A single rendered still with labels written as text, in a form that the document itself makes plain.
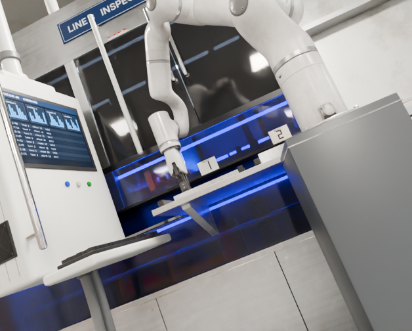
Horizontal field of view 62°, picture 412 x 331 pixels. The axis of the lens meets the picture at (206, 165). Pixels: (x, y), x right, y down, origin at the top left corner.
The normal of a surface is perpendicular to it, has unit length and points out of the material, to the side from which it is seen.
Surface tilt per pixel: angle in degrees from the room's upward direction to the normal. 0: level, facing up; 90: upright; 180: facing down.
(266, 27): 126
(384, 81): 90
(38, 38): 90
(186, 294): 90
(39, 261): 90
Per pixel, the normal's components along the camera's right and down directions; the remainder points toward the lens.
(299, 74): -0.49, 0.01
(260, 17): -0.27, 0.64
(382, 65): -0.17, -0.14
